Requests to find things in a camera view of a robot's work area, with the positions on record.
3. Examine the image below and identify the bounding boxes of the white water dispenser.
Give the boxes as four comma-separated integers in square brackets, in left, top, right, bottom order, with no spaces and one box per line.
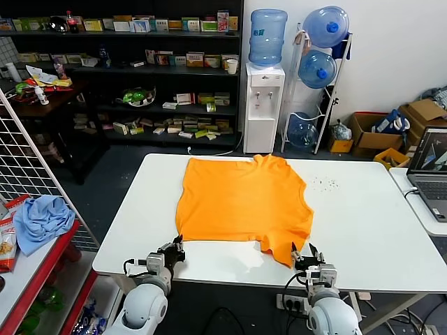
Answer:
[243,62,286,155]

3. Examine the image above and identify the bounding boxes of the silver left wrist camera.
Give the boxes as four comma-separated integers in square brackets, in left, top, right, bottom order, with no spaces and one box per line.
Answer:
[145,251,166,275]

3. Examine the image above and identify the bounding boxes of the scattered dark crumbs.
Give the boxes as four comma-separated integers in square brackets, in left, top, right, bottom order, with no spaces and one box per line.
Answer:
[312,176,340,192]

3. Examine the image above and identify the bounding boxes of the white blue medicine box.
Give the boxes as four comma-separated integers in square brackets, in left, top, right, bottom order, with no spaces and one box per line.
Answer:
[129,19,152,34]

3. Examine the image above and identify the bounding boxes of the open cardboard box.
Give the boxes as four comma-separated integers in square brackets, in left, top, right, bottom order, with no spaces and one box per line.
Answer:
[347,111,406,158]

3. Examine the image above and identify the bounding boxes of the tall pink box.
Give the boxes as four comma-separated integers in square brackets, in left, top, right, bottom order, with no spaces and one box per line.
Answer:
[217,9,231,33]

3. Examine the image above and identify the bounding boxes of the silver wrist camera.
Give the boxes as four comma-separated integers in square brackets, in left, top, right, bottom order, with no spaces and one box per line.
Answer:
[145,251,166,275]
[305,263,339,289]

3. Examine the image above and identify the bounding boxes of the shiny dark round bowl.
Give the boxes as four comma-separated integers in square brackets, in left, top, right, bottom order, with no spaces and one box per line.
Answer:
[48,15,69,34]

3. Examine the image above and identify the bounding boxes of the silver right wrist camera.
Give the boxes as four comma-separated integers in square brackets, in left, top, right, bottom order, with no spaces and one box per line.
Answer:
[305,263,339,289]

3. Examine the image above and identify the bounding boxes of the yellow plastic bin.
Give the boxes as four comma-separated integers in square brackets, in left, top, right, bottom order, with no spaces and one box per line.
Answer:
[373,147,411,171]

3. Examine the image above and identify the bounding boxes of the grey laptop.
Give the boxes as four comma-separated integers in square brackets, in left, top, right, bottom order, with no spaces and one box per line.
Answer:
[406,126,447,223]

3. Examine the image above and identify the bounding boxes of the clear plastic bag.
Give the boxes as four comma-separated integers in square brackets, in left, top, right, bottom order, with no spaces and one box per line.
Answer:
[330,119,353,141]

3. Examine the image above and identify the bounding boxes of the orange white snack bag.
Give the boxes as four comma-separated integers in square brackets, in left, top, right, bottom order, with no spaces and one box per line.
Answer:
[0,218,18,273]

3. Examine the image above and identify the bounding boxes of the green plastic bottle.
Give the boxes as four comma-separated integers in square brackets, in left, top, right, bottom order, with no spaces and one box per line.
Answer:
[31,285,66,325]

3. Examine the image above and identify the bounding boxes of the yellow snack packet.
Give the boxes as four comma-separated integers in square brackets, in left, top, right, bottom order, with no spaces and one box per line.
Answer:
[33,66,73,88]

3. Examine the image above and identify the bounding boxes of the black shelving unit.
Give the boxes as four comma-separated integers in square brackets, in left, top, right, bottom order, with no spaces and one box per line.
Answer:
[0,0,244,149]

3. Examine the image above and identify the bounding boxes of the white power strip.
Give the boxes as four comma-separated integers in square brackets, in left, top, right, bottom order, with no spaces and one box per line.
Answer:
[276,293,310,313]

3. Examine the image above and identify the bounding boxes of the dark wooden table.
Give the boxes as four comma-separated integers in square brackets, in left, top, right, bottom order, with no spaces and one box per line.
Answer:
[0,78,111,186]

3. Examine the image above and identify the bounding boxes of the large white table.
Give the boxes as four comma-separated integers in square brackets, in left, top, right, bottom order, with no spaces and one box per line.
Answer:
[92,152,447,317]

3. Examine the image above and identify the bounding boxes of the blue bag white rolls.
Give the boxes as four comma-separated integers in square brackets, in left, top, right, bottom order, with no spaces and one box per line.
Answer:
[372,109,412,134]

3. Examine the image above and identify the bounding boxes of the light blue crumpled cloth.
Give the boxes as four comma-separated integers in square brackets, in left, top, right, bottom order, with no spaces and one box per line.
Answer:
[13,195,77,258]

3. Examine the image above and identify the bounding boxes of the beige rag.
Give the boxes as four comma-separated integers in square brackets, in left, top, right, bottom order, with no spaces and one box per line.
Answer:
[294,30,312,55]

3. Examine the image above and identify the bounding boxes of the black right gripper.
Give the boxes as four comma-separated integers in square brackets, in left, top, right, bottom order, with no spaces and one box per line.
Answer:
[291,241,326,271]

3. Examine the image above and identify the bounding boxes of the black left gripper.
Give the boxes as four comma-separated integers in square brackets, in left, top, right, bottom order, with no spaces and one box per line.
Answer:
[157,234,186,270]

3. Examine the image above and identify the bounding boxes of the black rounded object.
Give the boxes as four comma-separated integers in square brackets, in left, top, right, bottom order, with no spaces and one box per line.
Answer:
[200,306,245,335]

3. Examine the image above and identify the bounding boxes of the white metal jug rack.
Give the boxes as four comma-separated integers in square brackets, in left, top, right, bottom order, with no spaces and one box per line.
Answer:
[281,22,353,156]

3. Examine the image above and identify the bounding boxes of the bowl with green bags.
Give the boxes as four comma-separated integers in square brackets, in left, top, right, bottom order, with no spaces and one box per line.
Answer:
[117,87,157,107]

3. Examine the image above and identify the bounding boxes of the dark blue bottle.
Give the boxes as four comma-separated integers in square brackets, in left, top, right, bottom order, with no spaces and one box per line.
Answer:
[98,44,112,68]

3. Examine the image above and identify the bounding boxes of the blue denim cloth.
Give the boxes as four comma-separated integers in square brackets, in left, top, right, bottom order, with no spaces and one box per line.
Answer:
[420,84,447,109]

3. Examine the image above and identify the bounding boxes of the closed cardboard box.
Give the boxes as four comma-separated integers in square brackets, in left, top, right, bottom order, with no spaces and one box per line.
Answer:
[399,98,447,140]

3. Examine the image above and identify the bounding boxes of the blue water jug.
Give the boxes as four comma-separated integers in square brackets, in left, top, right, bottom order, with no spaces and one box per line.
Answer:
[288,111,319,149]
[298,50,338,89]
[248,8,289,69]
[302,5,351,49]

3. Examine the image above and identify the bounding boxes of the small white side table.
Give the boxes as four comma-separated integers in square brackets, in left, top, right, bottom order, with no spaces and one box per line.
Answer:
[388,166,447,237]

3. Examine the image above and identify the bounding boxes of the cola bottle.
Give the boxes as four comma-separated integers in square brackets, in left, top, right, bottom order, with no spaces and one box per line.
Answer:
[65,10,80,34]

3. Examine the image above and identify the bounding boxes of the blue white packet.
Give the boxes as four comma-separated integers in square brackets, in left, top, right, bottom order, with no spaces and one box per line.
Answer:
[71,296,108,335]

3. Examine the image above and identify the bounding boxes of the white wire grid panel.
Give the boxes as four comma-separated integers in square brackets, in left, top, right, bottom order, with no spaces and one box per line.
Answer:
[0,87,101,251]

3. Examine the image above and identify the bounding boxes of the white thermos bottle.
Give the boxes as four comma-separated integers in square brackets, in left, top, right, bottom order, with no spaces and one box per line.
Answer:
[4,62,21,83]

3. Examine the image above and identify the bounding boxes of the small yellow box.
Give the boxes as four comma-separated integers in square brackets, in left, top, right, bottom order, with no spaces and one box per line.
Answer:
[328,138,354,154]

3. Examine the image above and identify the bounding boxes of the purple drink bottle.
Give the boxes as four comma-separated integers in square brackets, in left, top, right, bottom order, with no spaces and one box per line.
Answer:
[53,57,68,80]

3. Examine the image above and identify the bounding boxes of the orange t-shirt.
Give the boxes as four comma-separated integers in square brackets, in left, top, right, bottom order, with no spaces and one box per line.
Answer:
[174,154,314,269]

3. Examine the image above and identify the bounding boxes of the yellow orange medicine box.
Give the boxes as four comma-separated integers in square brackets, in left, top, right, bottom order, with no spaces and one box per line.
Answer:
[186,52,205,68]

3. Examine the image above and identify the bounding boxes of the white floor cable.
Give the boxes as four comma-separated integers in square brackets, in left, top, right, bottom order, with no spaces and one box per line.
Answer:
[186,131,245,157]

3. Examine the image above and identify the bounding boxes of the dark blue rag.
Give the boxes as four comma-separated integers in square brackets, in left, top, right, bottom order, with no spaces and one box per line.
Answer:
[331,33,352,60]

